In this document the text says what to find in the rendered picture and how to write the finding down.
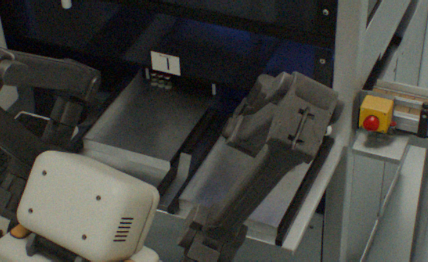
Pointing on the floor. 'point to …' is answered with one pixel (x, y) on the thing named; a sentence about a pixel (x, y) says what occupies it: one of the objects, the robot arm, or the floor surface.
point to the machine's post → (344, 124)
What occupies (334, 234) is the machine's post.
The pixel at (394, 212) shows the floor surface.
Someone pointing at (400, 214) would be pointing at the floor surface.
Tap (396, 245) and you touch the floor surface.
